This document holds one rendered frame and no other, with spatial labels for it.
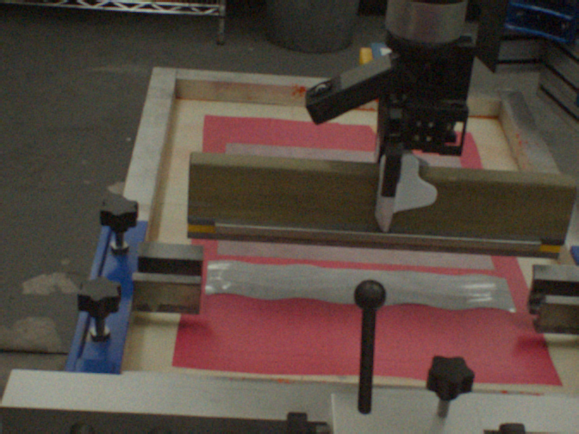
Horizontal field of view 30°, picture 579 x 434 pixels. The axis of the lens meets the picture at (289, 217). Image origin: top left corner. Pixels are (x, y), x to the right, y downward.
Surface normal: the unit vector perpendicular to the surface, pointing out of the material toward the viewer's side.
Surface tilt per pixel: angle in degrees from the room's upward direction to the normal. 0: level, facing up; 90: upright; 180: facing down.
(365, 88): 88
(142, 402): 0
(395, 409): 0
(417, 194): 84
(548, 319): 90
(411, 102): 0
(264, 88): 90
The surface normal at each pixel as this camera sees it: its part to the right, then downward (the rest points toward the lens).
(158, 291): 0.01, 0.51
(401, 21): -0.70, 0.32
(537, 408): 0.07, -0.86
